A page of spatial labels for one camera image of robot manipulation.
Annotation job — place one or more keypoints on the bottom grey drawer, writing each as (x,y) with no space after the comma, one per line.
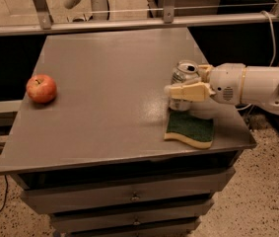
(151,229)

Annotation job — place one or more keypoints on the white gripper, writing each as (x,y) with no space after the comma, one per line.
(226,82)

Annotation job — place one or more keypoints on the top grey drawer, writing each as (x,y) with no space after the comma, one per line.
(81,197)

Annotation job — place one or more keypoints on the grey drawer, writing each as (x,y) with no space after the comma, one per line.
(135,216)
(151,229)
(81,197)

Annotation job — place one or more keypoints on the red apple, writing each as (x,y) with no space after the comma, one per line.
(41,89)

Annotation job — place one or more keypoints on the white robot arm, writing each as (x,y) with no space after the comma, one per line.
(259,87)

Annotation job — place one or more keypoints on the grey metal railing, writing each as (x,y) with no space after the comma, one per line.
(28,17)

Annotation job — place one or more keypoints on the middle grey drawer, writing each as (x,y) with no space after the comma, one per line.
(135,216)

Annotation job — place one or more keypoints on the green and yellow sponge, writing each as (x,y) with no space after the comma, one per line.
(190,130)

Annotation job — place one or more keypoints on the silver 7up soda can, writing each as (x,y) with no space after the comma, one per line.
(185,71)

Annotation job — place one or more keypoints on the grey drawer cabinet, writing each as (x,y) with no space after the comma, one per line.
(108,121)

